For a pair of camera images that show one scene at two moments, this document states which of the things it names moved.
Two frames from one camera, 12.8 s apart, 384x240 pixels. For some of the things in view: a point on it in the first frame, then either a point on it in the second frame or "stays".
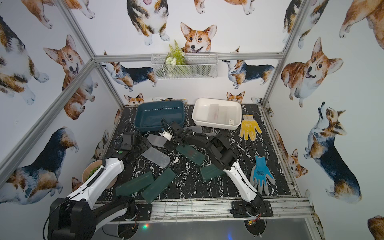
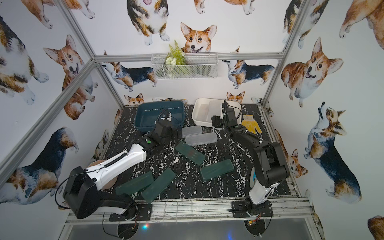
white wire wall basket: (197, 66) stays
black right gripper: (169, 146) to (215, 120)
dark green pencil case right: (211, 171) stays
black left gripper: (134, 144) to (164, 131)
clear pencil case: (157, 157) to (214, 109)
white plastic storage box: (217, 113) stays
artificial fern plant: (175, 61) stays
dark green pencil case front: (155, 189) stays
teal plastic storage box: (148, 114) stays
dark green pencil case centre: (189, 152) stays
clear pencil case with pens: (213, 113) to (203, 112)
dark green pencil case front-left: (134, 184) stays
